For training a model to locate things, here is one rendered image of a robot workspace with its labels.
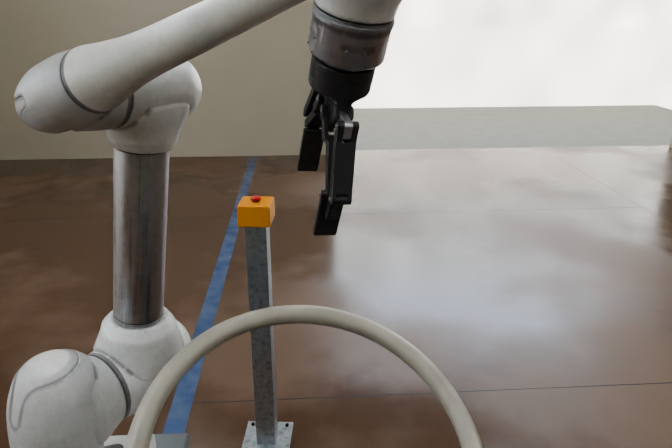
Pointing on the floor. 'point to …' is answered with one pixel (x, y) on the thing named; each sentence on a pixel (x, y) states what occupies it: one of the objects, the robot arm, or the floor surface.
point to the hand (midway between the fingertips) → (316, 193)
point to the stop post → (257, 287)
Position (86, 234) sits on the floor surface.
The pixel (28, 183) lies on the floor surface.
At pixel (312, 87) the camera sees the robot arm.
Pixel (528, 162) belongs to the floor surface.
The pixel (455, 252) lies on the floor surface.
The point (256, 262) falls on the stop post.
